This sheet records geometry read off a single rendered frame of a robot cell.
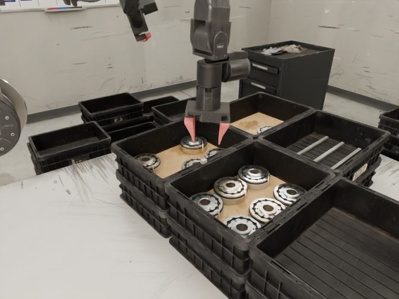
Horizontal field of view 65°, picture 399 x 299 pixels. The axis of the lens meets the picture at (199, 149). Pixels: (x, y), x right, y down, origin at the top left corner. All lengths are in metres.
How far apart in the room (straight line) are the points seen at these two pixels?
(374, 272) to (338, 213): 0.20
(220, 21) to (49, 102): 3.30
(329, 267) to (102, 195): 0.81
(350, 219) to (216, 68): 0.57
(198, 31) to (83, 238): 0.72
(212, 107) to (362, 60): 3.76
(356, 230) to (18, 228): 1.03
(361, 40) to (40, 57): 3.63
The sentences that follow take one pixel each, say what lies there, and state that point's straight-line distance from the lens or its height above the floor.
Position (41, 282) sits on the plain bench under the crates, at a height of 0.70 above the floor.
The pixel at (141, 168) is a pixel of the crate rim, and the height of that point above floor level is 0.93.
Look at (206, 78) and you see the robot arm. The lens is 0.69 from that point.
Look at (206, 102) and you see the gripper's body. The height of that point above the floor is 1.17.
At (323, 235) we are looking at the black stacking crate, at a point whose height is 0.83.
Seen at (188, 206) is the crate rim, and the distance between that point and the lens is 0.79.
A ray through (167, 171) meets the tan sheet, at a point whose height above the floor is 0.83.
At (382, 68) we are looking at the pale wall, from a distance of 4.29.
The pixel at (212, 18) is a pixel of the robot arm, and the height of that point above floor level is 1.35.
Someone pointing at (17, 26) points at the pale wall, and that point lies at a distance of 3.66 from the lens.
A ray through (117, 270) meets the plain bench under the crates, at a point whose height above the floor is 0.70.
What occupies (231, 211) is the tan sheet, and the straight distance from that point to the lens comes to 0.92.
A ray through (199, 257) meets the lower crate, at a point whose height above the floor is 0.76.
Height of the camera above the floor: 1.43
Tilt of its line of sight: 30 degrees down
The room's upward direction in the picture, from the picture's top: straight up
